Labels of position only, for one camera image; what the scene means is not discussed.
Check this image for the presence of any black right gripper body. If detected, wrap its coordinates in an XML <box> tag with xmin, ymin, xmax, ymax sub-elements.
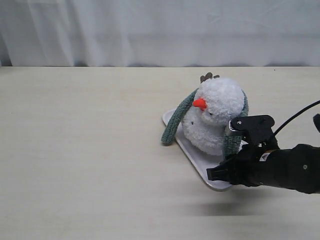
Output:
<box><xmin>219</xmin><ymin>144</ymin><xmax>278</xmax><ymax>187</ymax></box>

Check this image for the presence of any white plastic tray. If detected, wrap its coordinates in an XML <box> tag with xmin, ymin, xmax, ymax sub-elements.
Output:
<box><xmin>174</xmin><ymin>123</ymin><xmax>233</xmax><ymax>192</ymax></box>

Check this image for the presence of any white snowman plush toy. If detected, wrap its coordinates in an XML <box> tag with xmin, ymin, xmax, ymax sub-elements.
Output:
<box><xmin>181</xmin><ymin>72</ymin><xmax>245</xmax><ymax>156</ymax></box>

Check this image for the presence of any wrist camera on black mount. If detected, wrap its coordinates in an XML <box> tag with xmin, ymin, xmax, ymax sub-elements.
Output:
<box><xmin>225</xmin><ymin>115</ymin><xmax>278</xmax><ymax>148</ymax></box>

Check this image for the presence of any white backdrop curtain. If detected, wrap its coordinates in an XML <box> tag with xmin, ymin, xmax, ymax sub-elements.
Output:
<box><xmin>0</xmin><ymin>0</ymin><xmax>320</xmax><ymax>67</ymax></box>

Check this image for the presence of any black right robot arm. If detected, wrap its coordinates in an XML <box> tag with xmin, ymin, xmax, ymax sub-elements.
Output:
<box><xmin>206</xmin><ymin>115</ymin><xmax>320</xmax><ymax>194</ymax></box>

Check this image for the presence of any black camera cable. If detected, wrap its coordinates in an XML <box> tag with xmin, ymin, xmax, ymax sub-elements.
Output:
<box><xmin>273</xmin><ymin>99</ymin><xmax>320</xmax><ymax>136</ymax></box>

